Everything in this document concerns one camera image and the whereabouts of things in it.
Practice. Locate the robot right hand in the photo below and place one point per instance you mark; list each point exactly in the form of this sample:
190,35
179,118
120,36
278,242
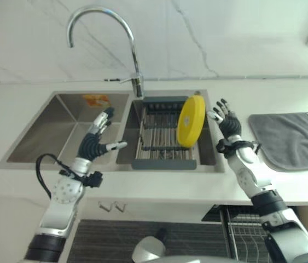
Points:
231,126

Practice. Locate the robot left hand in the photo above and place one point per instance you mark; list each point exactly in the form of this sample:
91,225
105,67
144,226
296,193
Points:
93,142

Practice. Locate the robot left arm silver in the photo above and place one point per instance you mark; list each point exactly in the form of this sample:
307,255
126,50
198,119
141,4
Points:
60,197

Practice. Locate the robot right arm silver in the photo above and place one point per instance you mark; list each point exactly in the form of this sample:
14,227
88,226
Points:
263,197

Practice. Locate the stainless steel double sink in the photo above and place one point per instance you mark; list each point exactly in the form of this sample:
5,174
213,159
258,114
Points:
88,131

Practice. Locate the yellow round plate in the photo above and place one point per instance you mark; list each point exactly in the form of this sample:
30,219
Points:
191,120

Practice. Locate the grey microfibre cloth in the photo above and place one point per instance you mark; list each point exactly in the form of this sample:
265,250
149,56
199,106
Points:
293,139

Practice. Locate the metal cabinet hook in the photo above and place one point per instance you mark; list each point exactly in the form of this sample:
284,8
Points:
103,206
120,206

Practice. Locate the grey sink drying rack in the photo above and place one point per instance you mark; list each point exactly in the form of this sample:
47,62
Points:
164,134

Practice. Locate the chrome gooseneck faucet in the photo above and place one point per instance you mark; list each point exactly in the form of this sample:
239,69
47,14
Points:
127,41

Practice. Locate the dark striped floor mat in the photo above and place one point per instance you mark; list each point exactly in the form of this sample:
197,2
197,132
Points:
148,238

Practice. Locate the robot silver leg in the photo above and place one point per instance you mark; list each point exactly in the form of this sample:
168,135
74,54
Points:
151,246

